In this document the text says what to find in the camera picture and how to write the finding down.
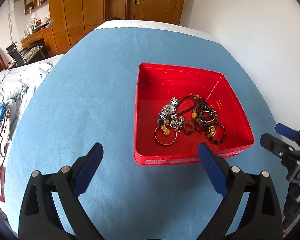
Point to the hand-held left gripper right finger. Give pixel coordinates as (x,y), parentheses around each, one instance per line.
(213,170)

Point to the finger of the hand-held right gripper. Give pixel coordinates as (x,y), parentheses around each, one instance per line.
(272,143)
(286,131)

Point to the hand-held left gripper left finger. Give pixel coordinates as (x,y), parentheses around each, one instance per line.
(88,170)

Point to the gold bangle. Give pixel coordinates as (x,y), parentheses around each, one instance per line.
(165,143)

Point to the amber bead pendant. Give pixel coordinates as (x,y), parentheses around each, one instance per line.
(194,115)

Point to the rhinestone brooch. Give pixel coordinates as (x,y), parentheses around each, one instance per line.
(177,123)

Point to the small gold pendant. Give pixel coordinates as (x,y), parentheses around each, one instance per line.
(164,130)

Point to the silver wristwatch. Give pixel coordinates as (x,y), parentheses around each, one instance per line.
(168,108)

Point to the white bedding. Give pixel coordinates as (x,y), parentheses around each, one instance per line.
(20,80)

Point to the black chair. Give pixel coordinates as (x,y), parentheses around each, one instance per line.
(17,57)

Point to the wooden desk cabinet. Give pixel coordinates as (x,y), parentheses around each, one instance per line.
(47,40)

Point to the small red box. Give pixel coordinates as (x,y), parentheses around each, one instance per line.
(38,23)

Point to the wooden wardrobe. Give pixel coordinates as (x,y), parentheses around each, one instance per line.
(72,5)

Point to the wooden door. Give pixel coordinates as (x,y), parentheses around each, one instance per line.
(160,0)

